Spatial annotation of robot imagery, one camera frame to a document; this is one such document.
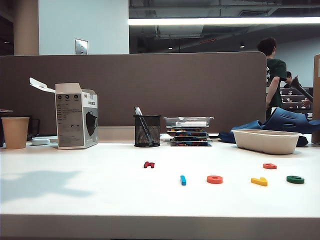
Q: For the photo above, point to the blue letter l magnet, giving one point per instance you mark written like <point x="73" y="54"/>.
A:
<point x="183" y="180"/>

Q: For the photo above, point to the orange letter o magnet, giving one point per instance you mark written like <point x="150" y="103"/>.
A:
<point x="214" y="179"/>

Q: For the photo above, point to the yellow letter v magnet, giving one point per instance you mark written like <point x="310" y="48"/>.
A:
<point x="259" y="181"/>

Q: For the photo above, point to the green letter e magnet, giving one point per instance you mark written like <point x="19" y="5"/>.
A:
<point x="295" y="179"/>

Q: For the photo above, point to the red letter h magnet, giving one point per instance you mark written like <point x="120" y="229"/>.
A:
<point x="149" y="164"/>

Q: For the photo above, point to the orange letter a magnet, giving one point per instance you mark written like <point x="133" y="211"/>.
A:
<point x="269" y="165"/>

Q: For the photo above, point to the black mesh pen holder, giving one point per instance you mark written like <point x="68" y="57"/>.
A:
<point x="146" y="131"/>

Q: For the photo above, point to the white capped pen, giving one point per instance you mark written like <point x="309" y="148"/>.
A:
<point x="137" y="111"/>

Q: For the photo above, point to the clear plastic tray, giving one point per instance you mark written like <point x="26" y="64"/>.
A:
<point x="188" y="120"/>

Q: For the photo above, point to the white marker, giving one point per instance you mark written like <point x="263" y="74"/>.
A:
<point x="190" y="123"/>

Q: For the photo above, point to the brown desk partition panel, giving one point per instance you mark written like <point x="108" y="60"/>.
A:
<point x="150" y="82"/>

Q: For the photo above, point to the blue foam clog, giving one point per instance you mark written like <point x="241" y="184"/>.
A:
<point x="287" y="120"/>
<point x="247" y="125"/>

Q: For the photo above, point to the white grey mask box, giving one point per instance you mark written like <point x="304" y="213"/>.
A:
<point x="71" y="120"/>

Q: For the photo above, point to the beige oval pulp tray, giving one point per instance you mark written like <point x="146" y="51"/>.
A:
<point x="265" y="142"/>

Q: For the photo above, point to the long ceiling light strip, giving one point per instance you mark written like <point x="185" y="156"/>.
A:
<point x="225" y="20"/>

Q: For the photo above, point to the small white case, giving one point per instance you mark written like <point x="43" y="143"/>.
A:
<point x="40" y="141"/>

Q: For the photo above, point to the person in dark green shirt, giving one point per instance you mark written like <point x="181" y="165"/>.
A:
<point x="275" y="70"/>

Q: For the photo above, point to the dark glass cup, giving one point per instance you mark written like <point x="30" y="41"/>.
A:
<point x="34" y="128"/>

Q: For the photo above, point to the person with black hair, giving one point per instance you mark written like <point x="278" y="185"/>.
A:
<point x="288" y="76"/>

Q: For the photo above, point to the brown paper cup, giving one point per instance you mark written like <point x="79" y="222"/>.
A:
<point x="15" y="133"/>

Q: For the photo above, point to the brown cardboard box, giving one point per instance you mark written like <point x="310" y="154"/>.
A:
<point x="317" y="100"/>

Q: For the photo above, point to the metal wall switch plate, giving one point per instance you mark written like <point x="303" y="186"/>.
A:
<point x="81" y="46"/>

